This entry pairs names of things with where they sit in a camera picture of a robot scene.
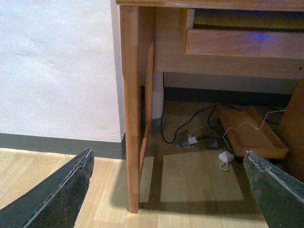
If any white power adapter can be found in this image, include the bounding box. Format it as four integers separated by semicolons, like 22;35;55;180
218;151;234;163

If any wooden desk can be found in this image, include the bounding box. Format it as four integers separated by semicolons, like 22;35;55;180
117;0;304;214

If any white thin cable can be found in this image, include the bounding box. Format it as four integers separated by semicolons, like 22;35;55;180
219;109;287;171

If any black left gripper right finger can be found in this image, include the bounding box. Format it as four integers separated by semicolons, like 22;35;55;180
243;151;304;228

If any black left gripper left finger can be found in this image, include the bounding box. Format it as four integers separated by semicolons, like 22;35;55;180
0;148;95;228

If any black cable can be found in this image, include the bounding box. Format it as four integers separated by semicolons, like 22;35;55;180
161;72;220;144

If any wooden keyboard tray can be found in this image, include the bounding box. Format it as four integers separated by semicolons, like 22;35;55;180
183;9;304;59

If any wooden rolling stand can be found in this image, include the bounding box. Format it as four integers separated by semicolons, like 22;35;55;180
216;105;288;159

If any white pipe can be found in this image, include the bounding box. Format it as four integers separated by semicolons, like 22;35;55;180
152;71;164;119

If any floor power outlet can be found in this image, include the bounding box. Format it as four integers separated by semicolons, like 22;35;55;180
175;131;220;150

